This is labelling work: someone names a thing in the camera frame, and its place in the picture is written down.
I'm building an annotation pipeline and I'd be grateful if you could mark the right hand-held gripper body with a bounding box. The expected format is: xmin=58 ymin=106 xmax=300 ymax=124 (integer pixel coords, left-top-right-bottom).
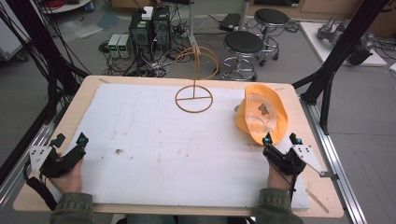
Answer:
xmin=262 ymin=144 xmax=340 ymax=181

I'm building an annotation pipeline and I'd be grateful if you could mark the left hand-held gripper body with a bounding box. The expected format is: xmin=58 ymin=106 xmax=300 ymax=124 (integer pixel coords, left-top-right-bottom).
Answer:
xmin=28 ymin=145 xmax=87 ymax=179

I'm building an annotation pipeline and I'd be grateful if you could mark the yellow hat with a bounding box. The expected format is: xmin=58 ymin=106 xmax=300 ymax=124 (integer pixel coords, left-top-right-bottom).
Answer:
xmin=233 ymin=83 xmax=290 ymax=147

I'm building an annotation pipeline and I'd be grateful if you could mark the person's right hand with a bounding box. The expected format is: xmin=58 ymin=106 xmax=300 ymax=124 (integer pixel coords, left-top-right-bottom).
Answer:
xmin=266 ymin=162 xmax=293 ymax=191

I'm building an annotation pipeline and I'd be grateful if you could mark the person's left hand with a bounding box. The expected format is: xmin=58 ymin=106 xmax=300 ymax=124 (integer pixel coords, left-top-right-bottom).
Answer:
xmin=49 ymin=160 xmax=84 ymax=195

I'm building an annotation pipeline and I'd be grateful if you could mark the white foam mat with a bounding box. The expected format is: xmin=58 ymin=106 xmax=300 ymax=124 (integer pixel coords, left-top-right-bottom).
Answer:
xmin=50 ymin=81 xmax=311 ymax=210

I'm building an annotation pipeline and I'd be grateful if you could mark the grey power supply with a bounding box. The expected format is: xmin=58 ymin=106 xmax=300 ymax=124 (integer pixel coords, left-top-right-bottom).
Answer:
xmin=118 ymin=34 xmax=134 ymax=59
xmin=107 ymin=34 xmax=121 ymax=59

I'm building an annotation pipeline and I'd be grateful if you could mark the black round stool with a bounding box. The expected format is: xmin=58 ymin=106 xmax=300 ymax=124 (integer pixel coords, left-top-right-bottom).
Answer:
xmin=253 ymin=7 xmax=290 ymax=68
xmin=219 ymin=30 xmax=266 ymax=83

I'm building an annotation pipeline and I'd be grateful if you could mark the white platform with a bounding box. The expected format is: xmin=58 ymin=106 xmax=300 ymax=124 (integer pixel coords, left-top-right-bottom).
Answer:
xmin=299 ymin=21 xmax=389 ymax=68

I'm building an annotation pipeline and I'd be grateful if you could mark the clear plastic sheet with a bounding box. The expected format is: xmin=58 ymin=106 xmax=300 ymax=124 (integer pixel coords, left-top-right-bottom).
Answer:
xmin=58 ymin=19 xmax=105 ymax=40

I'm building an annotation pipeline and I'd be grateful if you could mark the black computer tower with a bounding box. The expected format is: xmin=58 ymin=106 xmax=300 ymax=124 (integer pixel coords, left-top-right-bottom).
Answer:
xmin=151 ymin=6 xmax=172 ymax=52
xmin=128 ymin=10 xmax=154 ymax=61

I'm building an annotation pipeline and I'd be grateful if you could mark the flat black device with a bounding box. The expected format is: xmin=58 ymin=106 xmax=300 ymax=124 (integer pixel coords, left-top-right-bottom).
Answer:
xmin=218 ymin=12 xmax=243 ymax=33

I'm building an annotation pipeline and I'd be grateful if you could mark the white round table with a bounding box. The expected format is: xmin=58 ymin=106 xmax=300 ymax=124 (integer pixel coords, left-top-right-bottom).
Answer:
xmin=39 ymin=0 xmax=93 ymax=15

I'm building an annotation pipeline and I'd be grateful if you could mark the metal pole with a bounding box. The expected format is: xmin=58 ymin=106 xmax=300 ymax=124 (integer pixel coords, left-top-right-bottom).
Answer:
xmin=186 ymin=0 xmax=201 ymax=49

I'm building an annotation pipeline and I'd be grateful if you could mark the white box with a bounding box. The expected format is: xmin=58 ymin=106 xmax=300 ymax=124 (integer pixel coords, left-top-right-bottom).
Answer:
xmin=141 ymin=6 xmax=155 ymax=21

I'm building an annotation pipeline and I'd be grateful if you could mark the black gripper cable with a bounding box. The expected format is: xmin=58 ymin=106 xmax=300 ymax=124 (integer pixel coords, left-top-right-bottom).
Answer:
xmin=289 ymin=166 xmax=297 ymax=203

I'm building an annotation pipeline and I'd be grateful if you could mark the aluminium rail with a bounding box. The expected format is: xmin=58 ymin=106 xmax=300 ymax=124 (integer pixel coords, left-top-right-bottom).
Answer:
xmin=299 ymin=94 xmax=369 ymax=224
xmin=0 ymin=104 xmax=64 ymax=210

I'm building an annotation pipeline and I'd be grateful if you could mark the black wrist strap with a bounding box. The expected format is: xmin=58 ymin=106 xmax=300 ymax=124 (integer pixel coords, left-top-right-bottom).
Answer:
xmin=22 ymin=161 xmax=59 ymax=212

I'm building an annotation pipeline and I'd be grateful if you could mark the wire hat stand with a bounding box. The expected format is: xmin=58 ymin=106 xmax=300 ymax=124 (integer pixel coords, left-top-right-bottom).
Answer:
xmin=172 ymin=45 xmax=220 ymax=114

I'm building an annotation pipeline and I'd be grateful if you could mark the black metal frame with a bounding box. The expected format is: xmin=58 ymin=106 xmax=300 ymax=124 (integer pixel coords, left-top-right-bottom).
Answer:
xmin=0 ymin=0 xmax=92 ymax=125
xmin=291 ymin=0 xmax=390 ymax=135

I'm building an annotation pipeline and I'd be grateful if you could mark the tangle of floor cables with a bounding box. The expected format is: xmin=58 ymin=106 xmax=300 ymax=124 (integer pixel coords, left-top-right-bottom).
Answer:
xmin=98 ymin=40 xmax=194 ymax=78

